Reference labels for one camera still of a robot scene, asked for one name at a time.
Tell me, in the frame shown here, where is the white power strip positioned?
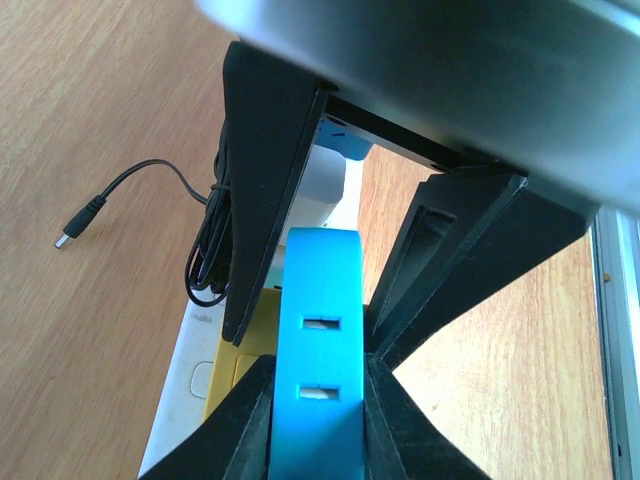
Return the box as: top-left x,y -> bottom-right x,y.
139,159 -> 363,475

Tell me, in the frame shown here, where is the yellow cube socket adapter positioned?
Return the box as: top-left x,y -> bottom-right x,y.
202,289 -> 281,421

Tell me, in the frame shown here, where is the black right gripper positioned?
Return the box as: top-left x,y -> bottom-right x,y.
199,1 -> 639,215

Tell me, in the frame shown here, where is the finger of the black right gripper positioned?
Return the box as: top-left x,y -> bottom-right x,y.
367,172 -> 598,369
222,41 -> 329,346

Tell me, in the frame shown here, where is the cyan plug adapter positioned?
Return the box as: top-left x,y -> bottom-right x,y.
268,228 -> 365,479

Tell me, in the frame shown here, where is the aluminium front rail frame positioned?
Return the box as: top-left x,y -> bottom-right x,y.
591,207 -> 639,479

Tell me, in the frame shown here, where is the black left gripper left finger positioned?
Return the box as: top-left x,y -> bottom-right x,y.
142,355 -> 275,479

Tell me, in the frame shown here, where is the dark blue cube adapter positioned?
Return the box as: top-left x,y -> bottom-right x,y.
315,115 -> 372,161

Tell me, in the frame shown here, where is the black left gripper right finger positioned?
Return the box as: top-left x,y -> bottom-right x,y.
364,357 -> 488,479

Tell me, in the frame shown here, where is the black thin adapter cable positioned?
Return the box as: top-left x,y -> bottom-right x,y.
53,158 -> 234,309

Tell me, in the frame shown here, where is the white charger plug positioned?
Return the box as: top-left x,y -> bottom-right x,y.
291,145 -> 346,227

